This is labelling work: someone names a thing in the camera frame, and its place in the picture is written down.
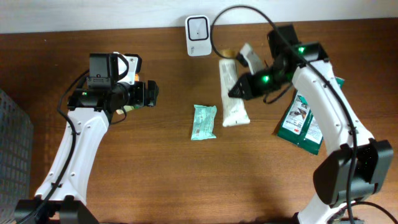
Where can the green lid jar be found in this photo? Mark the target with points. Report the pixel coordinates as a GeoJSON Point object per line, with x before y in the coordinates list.
{"type": "Point", "coordinates": [125, 109]}

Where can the green white 3M bag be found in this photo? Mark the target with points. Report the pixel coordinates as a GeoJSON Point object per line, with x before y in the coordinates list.
{"type": "Point", "coordinates": [300, 127]}

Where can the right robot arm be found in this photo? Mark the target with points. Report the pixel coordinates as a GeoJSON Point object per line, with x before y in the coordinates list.
{"type": "Point", "coordinates": [357, 164]}

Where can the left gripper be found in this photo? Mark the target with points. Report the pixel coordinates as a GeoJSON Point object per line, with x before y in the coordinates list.
{"type": "Point", "coordinates": [150, 93]}

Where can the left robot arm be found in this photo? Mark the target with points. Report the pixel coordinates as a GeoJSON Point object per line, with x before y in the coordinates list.
{"type": "Point", "coordinates": [111, 85]}

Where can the teal snack packet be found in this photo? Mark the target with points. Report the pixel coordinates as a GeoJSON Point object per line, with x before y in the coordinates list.
{"type": "Point", "coordinates": [203, 122]}

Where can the orange tissue pack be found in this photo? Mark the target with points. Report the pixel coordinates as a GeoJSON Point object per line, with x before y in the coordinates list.
{"type": "Point", "coordinates": [136, 77]}

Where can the grey plastic basket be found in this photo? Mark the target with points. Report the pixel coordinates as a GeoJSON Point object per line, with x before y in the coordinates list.
{"type": "Point", "coordinates": [16, 155]}

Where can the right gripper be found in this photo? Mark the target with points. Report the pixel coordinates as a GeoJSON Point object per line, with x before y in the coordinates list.
{"type": "Point", "coordinates": [250, 89]}

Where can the white tube gold cap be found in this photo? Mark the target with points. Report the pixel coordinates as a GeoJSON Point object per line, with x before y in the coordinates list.
{"type": "Point", "coordinates": [234, 112]}

